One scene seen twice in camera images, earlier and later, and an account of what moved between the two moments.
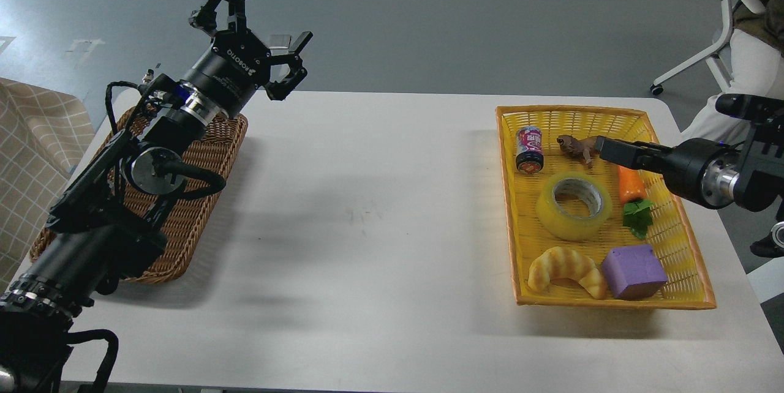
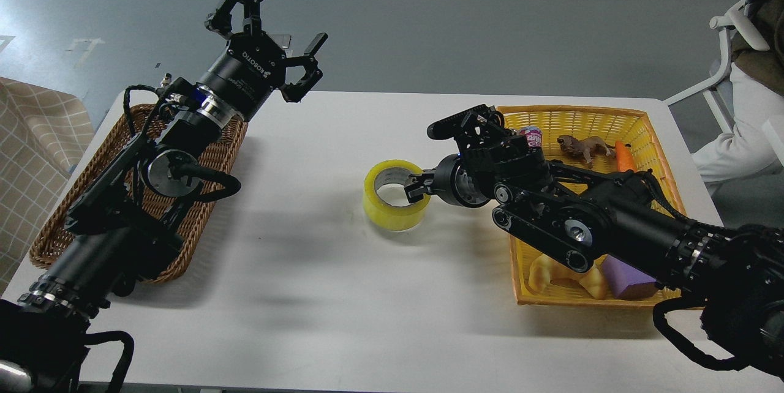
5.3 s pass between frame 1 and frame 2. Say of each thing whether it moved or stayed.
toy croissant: stayed
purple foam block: stayed
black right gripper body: moved
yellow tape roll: moved
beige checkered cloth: stayed
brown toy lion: stayed
